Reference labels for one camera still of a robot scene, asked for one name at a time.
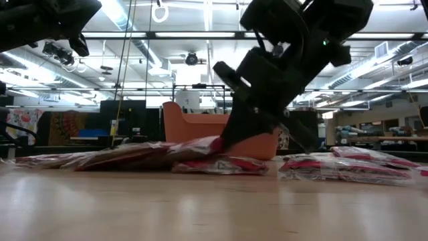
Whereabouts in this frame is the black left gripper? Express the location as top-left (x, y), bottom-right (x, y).
top-left (33, 0), bottom-right (103, 46)

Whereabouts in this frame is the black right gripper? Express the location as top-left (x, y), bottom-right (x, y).
top-left (213, 46), bottom-right (322, 154)

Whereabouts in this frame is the spotted white cloth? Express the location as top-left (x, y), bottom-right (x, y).
top-left (276, 128), bottom-right (290, 151)

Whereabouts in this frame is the orange plastic basket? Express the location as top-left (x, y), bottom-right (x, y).
top-left (163, 101), bottom-right (280, 161)

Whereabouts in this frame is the wooden table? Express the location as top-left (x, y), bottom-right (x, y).
top-left (347, 135), bottom-right (428, 143)

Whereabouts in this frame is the dark red patterned cloth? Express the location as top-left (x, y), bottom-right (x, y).
top-left (47, 110), bottom-right (89, 147)

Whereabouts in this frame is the blue box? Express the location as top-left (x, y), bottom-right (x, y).
top-left (78, 129), bottom-right (110, 139)

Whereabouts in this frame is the floral pink cloth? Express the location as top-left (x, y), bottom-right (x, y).
top-left (5, 108), bottom-right (45, 146)

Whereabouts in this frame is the white air vent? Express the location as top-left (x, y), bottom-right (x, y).
top-left (374, 41), bottom-right (390, 60)

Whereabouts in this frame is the black office chair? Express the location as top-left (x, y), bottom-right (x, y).
top-left (0, 106), bottom-right (38, 159)

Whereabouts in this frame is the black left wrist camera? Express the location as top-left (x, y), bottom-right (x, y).
top-left (68, 32), bottom-right (90, 58)

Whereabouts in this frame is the black ceiling device with cables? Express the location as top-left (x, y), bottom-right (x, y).
top-left (42, 41), bottom-right (76, 67)

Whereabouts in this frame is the black hanging cable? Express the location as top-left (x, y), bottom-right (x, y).
top-left (114, 0), bottom-right (134, 100)

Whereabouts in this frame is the silver ceiling air duct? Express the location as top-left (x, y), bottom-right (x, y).
top-left (100, 0), bottom-right (174, 77)

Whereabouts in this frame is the yellow hanging rope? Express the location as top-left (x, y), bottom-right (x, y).
top-left (111, 0), bottom-right (137, 147)

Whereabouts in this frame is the black ceiling rail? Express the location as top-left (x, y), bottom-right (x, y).
top-left (82, 30), bottom-right (428, 42)

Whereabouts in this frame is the white hanging ring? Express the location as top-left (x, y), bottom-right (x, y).
top-left (151, 1), bottom-right (170, 24)

